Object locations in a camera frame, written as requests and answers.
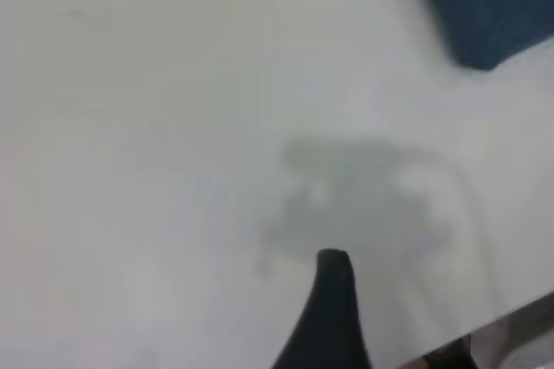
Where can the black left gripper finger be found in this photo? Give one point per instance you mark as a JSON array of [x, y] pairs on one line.
[[331, 312]]

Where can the blue denim shorts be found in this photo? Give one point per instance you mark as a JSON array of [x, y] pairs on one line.
[[489, 5]]

